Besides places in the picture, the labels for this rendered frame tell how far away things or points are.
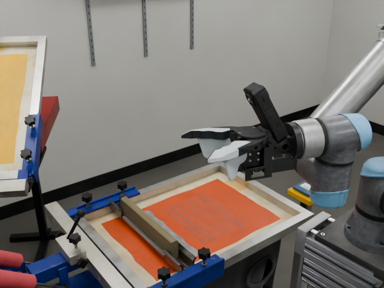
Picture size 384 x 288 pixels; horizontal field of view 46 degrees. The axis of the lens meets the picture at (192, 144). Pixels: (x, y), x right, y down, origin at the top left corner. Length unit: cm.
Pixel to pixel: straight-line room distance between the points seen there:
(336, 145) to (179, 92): 333
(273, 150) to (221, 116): 374
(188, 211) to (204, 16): 255
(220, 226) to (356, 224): 69
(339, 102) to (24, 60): 163
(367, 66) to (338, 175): 26
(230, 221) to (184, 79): 246
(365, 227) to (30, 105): 144
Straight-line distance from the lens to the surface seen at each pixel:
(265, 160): 81
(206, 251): 152
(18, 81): 223
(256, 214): 190
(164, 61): 397
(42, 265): 157
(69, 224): 174
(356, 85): 104
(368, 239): 127
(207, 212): 190
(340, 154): 90
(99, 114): 377
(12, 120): 209
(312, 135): 85
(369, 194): 122
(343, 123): 89
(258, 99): 79
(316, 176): 93
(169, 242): 157
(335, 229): 134
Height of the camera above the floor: 201
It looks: 25 degrees down
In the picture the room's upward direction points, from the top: straight up
